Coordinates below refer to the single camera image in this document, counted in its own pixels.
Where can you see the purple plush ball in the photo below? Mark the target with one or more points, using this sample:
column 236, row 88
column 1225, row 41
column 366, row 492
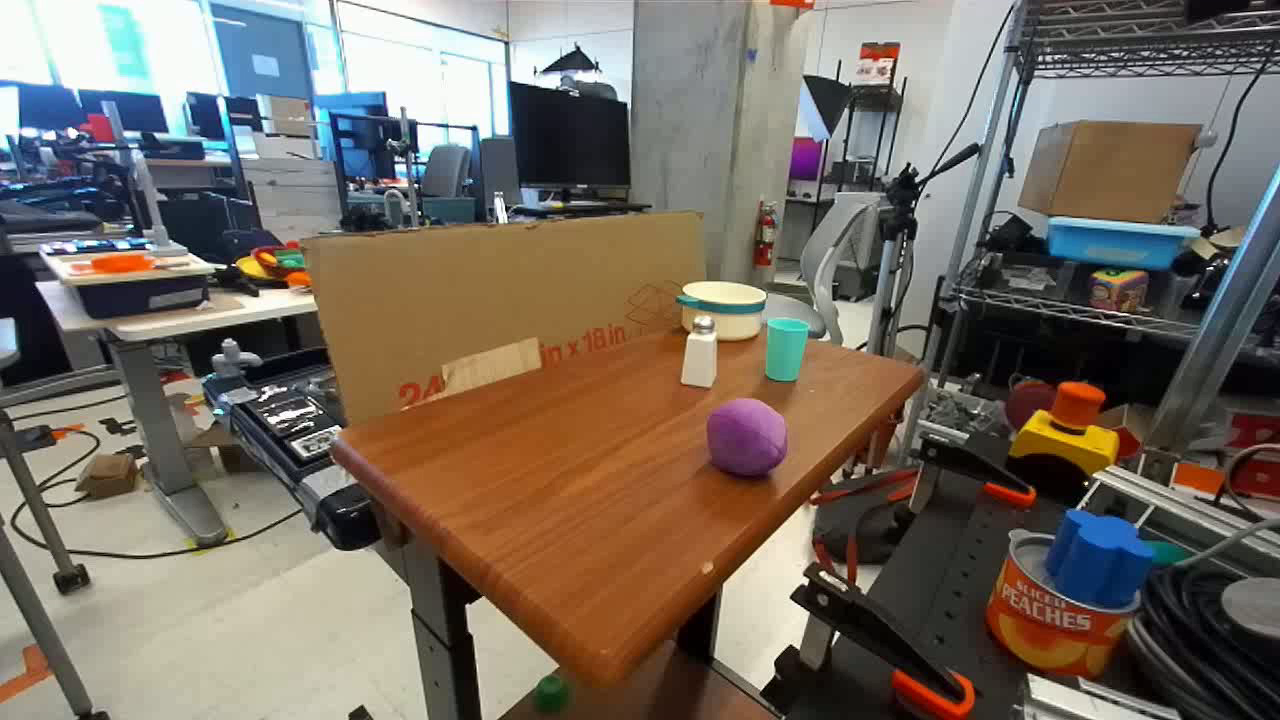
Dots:
column 747, row 439

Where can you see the white salt shaker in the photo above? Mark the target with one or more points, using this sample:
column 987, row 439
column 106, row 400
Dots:
column 696, row 356

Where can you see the cream bowl with teal band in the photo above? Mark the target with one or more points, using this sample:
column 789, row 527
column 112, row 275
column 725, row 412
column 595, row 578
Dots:
column 722, row 310

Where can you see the teal plastic cup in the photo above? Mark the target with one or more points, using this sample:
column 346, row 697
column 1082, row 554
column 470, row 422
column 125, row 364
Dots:
column 786, row 352

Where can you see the brown cardboard panel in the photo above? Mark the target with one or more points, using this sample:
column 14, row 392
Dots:
column 493, row 303

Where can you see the red fire extinguisher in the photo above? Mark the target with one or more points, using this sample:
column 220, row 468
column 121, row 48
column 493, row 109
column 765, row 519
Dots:
column 763, row 242

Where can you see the grey office chair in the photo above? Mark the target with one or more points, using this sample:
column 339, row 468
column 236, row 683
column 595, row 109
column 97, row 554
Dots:
column 835, row 246

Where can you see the large black monitor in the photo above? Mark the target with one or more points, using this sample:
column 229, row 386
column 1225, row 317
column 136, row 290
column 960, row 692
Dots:
column 570, row 136

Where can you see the small green ball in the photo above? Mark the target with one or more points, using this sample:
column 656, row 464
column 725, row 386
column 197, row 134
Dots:
column 553, row 692

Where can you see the grey table leg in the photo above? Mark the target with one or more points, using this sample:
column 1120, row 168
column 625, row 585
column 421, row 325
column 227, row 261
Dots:
column 441, row 643

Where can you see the colourful toy pile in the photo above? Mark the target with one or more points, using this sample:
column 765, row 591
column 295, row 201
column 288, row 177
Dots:
column 272, row 266

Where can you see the dark red ball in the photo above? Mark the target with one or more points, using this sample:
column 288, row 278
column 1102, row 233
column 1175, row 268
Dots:
column 1025, row 400

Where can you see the white plastic figure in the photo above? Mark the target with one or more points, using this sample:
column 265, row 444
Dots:
column 236, row 361

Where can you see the yellow toy block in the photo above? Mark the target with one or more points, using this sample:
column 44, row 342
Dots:
column 1065, row 444

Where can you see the orange toy cylinder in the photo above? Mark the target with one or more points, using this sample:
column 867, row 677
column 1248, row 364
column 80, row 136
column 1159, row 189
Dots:
column 1079, row 400

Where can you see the multicoloured cube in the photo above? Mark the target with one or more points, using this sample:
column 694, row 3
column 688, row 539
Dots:
column 1118, row 290

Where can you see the white desk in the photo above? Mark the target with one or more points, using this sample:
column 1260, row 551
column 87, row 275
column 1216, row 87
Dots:
column 162, row 400

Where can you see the orange peaches can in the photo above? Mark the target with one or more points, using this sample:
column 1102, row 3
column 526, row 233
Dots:
column 1047, row 627

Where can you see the blue plastic bin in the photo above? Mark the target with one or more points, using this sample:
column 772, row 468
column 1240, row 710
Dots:
column 1118, row 246

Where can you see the blue plastic gear block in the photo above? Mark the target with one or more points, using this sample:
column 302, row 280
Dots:
column 1099, row 557

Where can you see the brown cardboard box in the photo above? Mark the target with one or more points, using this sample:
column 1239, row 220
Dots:
column 1105, row 168

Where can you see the black tray box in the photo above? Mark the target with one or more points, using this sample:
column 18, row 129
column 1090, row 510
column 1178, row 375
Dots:
column 134, row 290

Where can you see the orange plate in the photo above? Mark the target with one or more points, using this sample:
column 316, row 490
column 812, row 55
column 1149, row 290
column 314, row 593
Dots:
column 116, row 261

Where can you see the small cardboard piece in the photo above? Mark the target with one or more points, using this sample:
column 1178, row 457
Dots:
column 106, row 475

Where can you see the grey stand legs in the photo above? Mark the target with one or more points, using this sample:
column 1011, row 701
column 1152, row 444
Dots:
column 33, row 603

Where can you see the black camera tripod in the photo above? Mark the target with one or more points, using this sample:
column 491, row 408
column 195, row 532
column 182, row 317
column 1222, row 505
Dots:
column 897, row 220

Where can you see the black rail device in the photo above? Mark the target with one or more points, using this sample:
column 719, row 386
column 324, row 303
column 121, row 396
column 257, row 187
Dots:
column 302, row 444

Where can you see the aluminium frame post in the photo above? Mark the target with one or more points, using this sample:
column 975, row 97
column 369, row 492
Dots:
column 1222, row 325

